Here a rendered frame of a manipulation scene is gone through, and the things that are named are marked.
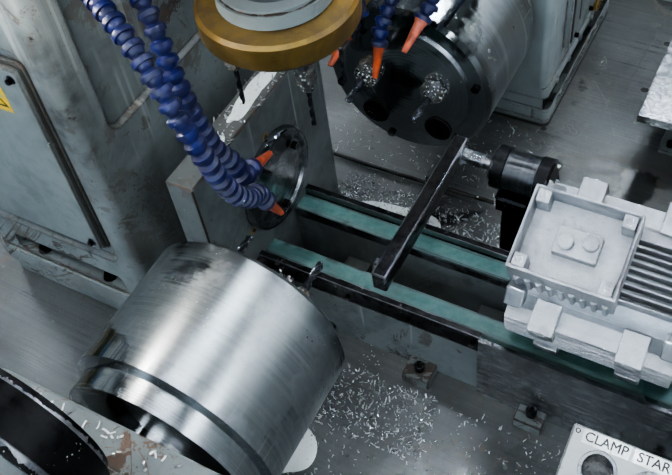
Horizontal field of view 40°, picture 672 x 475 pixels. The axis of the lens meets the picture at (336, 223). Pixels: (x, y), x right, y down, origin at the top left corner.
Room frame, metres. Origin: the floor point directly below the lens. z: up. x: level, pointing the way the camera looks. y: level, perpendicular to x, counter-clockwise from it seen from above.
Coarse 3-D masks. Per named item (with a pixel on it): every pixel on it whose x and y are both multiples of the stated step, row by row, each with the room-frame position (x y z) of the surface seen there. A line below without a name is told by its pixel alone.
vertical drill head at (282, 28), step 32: (224, 0) 0.78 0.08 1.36; (256, 0) 0.77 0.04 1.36; (288, 0) 0.77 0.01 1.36; (320, 0) 0.76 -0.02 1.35; (352, 0) 0.78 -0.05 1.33; (224, 32) 0.76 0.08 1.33; (256, 32) 0.75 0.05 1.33; (288, 32) 0.74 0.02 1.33; (320, 32) 0.74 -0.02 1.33; (352, 32) 0.76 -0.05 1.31; (224, 64) 0.80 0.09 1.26; (256, 64) 0.73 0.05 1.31; (288, 64) 0.72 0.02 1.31
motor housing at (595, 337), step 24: (576, 192) 0.68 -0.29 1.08; (648, 216) 0.63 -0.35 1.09; (648, 240) 0.59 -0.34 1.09; (648, 264) 0.55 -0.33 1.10; (624, 288) 0.54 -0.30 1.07; (648, 288) 0.53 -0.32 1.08; (528, 312) 0.57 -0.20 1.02; (576, 312) 0.54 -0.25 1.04; (600, 312) 0.53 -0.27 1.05; (624, 312) 0.52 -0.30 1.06; (648, 312) 0.51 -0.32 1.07; (528, 336) 0.56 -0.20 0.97; (576, 336) 0.52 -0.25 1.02; (600, 336) 0.52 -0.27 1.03; (648, 336) 0.50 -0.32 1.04; (600, 360) 0.51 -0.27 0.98; (648, 360) 0.48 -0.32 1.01
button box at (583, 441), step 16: (576, 432) 0.39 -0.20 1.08; (592, 432) 0.38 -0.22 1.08; (576, 448) 0.37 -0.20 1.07; (592, 448) 0.37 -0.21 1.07; (608, 448) 0.36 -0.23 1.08; (624, 448) 0.36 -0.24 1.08; (560, 464) 0.36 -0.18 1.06; (576, 464) 0.36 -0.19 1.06; (624, 464) 0.35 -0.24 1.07; (640, 464) 0.34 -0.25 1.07; (656, 464) 0.34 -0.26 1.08
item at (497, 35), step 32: (416, 0) 0.98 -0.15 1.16; (448, 0) 0.98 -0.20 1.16; (480, 0) 0.99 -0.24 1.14; (512, 0) 1.01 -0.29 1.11; (448, 32) 0.93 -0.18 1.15; (480, 32) 0.94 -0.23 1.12; (512, 32) 0.98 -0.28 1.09; (352, 64) 1.01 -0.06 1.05; (384, 64) 0.98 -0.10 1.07; (416, 64) 0.95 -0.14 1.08; (448, 64) 0.92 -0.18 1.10; (480, 64) 0.90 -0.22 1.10; (512, 64) 0.96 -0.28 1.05; (352, 96) 0.93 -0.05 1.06; (384, 96) 0.98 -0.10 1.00; (416, 96) 0.95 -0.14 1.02; (448, 96) 0.92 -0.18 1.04; (480, 96) 0.90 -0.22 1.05; (384, 128) 0.99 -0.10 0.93; (416, 128) 0.95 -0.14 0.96; (448, 128) 0.91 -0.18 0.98; (480, 128) 0.90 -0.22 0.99
